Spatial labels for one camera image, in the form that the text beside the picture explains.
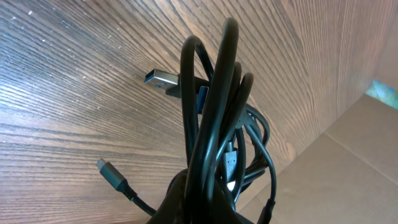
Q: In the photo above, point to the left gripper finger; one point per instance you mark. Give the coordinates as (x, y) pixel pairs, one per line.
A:
(172, 210)

